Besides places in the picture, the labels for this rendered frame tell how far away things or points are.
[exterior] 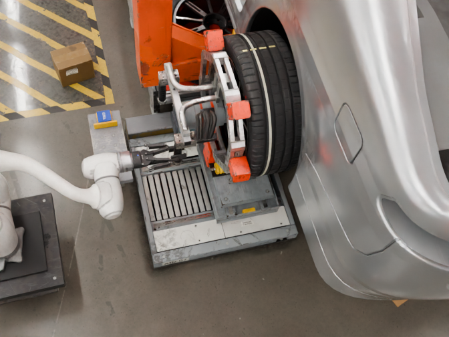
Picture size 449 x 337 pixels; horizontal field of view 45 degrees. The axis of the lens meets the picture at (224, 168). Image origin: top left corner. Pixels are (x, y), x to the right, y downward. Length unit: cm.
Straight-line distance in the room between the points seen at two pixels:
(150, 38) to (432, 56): 133
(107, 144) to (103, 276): 72
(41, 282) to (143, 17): 134
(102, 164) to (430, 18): 171
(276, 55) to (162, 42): 66
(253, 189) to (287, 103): 90
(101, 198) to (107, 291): 89
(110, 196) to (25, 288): 75
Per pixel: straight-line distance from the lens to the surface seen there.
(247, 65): 227
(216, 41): 245
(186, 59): 290
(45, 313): 306
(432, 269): 181
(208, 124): 225
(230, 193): 301
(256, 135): 225
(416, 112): 165
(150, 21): 261
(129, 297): 303
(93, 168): 234
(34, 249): 284
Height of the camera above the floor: 292
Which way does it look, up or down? 61 degrees down
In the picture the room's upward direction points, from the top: 12 degrees clockwise
